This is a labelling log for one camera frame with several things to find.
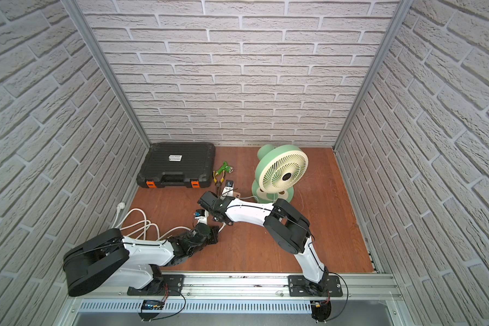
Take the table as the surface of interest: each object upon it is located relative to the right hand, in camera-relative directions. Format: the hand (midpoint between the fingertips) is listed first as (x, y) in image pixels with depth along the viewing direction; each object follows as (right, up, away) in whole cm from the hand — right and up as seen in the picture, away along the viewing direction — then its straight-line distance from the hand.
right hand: (228, 201), depth 93 cm
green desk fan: (+21, +15, -17) cm, 31 cm away
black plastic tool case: (-22, +18, +8) cm, 29 cm away
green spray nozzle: (-3, +16, +14) cm, 21 cm away
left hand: (-4, -9, -4) cm, 11 cm away
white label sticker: (-29, +21, +11) cm, 38 cm away
